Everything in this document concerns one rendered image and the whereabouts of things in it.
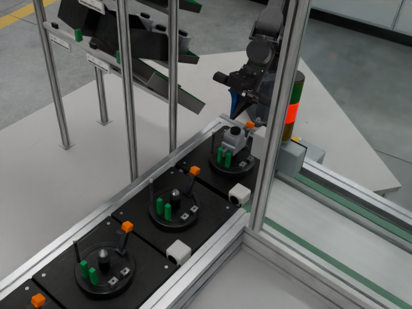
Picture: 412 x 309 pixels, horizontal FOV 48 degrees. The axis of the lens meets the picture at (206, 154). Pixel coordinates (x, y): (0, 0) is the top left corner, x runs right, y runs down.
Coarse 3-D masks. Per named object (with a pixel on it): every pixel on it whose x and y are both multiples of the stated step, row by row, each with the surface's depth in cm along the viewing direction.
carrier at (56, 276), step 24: (72, 240) 102; (96, 240) 115; (48, 264) 109; (72, 264) 109; (96, 264) 107; (120, 264) 108; (144, 264) 110; (168, 264) 111; (48, 288) 104; (72, 288) 105; (96, 288) 103; (120, 288) 103; (144, 288) 106
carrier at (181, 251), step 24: (144, 192) 127; (168, 192) 125; (192, 192) 124; (120, 216) 121; (144, 216) 121; (168, 216) 117; (192, 216) 119; (216, 216) 122; (144, 240) 116; (168, 240) 116; (192, 240) 116
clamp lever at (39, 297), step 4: (36, 296) 92; (40, 296) 92; (32, 300) 92; (36, 300) 91; (40, 300) 91; (44, 300) 92; (32, 304) 92; (36, 304) 91; (40, 304) 92; (28, 308) 91; (32, 308) 91; (36, 308) 92; (40, 308) 93
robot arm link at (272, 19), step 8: (272, 0) 121; (280, 0) 120; (272, 8) 120; (280, 8) 120; (264, 16) 119; (272, 16) 119; (280, 16) 118; (256, 24) 118; (264, 24) 118; (272, 24) 117; (280, 24) 117; (256, 32) 119; (264, 32) 118; (272, 32) 118
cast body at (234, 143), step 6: (234, 126) 130; (228, 132) 130; (234, 132) 129; (240, 132) 130; (228, 138) 130; (234, 138) 128; (240, 138) 130; (222, 144) 132; (228, 144) 131; (234, 144) 129; (240, 144) 132; (228, 150) 131; (234, 150) 130
